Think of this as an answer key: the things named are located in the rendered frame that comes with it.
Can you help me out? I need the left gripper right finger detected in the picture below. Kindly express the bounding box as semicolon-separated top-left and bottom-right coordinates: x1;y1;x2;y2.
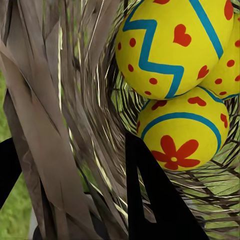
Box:
125;133;211;240

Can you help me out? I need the wicker basket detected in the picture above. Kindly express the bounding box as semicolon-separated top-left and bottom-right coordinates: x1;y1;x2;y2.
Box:
0;0;240;240

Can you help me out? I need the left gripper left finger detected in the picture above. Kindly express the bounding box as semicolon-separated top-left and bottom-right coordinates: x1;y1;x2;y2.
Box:
0;137;22;210

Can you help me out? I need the easter egg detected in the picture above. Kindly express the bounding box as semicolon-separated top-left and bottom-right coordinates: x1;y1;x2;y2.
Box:
115;0;234;101
198;12;240;101
136;86;230;171

